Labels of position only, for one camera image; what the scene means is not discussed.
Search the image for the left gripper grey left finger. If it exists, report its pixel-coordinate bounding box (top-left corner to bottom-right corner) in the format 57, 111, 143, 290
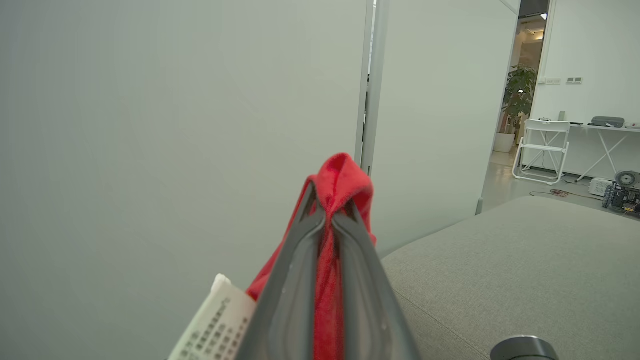
235, 180, 327, 360

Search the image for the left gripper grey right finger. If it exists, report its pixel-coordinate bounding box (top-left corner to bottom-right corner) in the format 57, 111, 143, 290
331, 199, 422, 360

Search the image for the red clothing with white label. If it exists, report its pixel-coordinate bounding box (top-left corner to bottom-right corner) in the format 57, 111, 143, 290
167, 152, 377, 360

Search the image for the grey fabric sofa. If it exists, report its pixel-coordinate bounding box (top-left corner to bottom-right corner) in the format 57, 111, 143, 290
380, 195, 640, 360

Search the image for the grey round robot part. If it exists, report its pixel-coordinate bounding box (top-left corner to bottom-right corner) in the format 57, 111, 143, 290
490, 336, 560, 360

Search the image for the white partition panel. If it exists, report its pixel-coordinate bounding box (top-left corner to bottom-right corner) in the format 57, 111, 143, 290
370, 0, 521, 258
0, 0, 368, 360

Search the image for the white plant pot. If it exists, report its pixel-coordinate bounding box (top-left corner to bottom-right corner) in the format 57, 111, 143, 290
493, 131, 516, 153

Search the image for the white folding chair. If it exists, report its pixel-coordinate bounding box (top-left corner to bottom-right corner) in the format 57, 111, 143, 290
512, 119, 571, 186

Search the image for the green potted plant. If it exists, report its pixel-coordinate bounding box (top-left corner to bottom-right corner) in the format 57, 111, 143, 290
501, 65, 538, 136

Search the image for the white box device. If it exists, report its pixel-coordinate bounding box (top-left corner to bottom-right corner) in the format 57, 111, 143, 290
589, 177, 613, 197

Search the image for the white trestle table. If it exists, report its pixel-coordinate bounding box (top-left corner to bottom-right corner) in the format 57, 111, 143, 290
570, 122, 640, 182

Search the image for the grey partition post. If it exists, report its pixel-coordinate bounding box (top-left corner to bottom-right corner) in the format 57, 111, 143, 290
354, 0, 375, 168
361, 0, 392, 176

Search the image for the red floor cable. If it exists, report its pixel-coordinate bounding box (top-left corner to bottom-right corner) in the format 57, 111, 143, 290
530, 189, 603, 201

